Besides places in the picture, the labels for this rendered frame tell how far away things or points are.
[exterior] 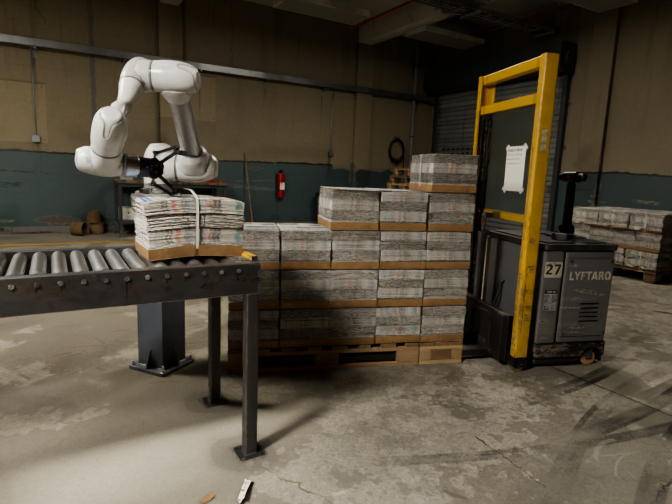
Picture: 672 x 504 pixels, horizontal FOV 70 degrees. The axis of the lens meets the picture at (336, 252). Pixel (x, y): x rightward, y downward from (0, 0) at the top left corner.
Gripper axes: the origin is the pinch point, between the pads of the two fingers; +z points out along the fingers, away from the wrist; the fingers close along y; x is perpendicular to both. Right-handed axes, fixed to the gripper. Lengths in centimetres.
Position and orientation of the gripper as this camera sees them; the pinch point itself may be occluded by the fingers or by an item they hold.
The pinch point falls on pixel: (192, 173)
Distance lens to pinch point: 205.5
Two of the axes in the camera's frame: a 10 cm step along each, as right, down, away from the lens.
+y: -1.2, 9.8, 1.2
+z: 8.6, 0.4, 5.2
